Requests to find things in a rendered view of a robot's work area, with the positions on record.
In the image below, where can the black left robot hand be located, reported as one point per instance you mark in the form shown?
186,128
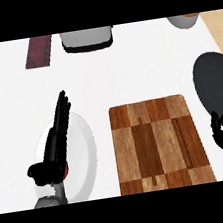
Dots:
56,148

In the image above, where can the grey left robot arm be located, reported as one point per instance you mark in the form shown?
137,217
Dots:
46,200

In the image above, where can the dark grey pan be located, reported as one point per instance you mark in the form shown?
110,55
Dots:
215,81

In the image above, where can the wooden checkered cutting board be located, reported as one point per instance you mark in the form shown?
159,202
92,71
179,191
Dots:
158,143

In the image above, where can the white plate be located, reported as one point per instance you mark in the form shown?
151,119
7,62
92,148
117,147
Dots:
81,155

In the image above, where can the maroon placemat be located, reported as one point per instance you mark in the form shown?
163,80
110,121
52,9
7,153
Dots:
39,52

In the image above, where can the grey round pot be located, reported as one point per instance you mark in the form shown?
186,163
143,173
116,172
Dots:
184,21

